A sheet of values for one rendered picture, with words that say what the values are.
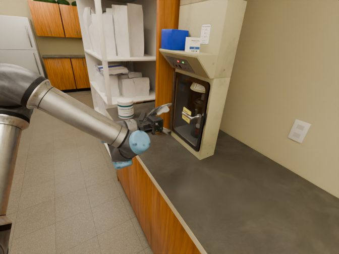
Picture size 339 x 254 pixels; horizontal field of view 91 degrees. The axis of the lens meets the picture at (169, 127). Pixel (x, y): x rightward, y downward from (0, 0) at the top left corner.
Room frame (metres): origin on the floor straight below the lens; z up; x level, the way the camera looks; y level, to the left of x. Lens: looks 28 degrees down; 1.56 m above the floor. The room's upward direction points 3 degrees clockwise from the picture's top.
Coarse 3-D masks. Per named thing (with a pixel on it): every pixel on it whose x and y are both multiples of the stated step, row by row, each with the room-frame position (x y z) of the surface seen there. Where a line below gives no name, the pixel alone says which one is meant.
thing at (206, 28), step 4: (204, 24) 0.87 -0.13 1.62; (208, 24) 0.85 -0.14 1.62; (204, 28) 0.87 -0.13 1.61; (208, 28) 0.85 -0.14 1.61; (204, 32) 0.87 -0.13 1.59; (208, 32) 0.85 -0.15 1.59; (200, 36) 0.89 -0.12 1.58; (204, 36) 0.86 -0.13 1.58; (208, 36) 0.84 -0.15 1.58; (200, 40) 0.89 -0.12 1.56; (204, 40) 0.86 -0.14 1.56; (208, 40) 0.84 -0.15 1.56
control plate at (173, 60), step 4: (168, 56) 0.94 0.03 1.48; (172, 60) 0.94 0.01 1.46; (176, 60) 0.90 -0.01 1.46; (180, 60) 0.86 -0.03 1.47; (184, 60) 0.83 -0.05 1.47; (172, 64) 0.98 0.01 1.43; (176, 64) 0.94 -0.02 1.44; (180, 64) 0.90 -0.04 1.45; (184, 64) 0.86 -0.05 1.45; (188, 64) 0.82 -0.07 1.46; (180, 68) 0.94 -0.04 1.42; (184, 68) 0.90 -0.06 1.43; (192, 72) 0.86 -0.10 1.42
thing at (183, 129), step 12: (180, 84) 0.97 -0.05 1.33; (192, 84) 0.88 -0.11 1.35; (204, 84) 0.80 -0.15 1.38; (180, 96) 0.96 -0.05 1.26; (192, 96) 0.87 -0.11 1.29; (204, 96) 0.79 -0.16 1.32; (180, 108) 0.96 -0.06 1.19; (192, 108) 0.86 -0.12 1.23; (204, 108) 0.78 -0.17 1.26; (180, 120) 0.95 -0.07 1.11; (192, 120) 0.85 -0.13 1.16; (180, 132) 0.94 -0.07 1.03; (192, 132) 0.84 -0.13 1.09; (192, 144) 0.83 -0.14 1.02
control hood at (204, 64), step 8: (160, 48) 0.98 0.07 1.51; (176, 56) 0.87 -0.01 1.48; (184, 56) 0.80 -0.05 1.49; (192, 56) 0.75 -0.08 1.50; (200, 56) 0.73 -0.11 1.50; (208, 56) 0.75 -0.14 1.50; (216, 56) 0.78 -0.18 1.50; (192, 64) 0.79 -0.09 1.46; (200, 64) 0.74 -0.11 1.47; (208, 64) 0.75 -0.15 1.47; (200, 72) 0.79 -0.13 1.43; (208, 72) 0.76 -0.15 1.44
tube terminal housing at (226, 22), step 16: (224, 0) 0.79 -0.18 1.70; (240, 0) 0.82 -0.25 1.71; (192, 16) 0.95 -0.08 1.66; (208, 16) 0.86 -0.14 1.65; (224, 16) 0.78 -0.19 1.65; (240, 16) 0.83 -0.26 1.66; (192, 32) 0.94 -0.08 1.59; (224, 32) 0.79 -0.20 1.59; (208, 48) 0.83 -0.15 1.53; (224, 48) 0.80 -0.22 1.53; (224, 64) 0.81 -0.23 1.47; (208, 80) 0.81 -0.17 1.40; (224, 80) 0.82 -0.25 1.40; (224, 96) 0.83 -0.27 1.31; (208, 112) 0.78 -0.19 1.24; (208, 128) 0.79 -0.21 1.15; (208, 144) 0.81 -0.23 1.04
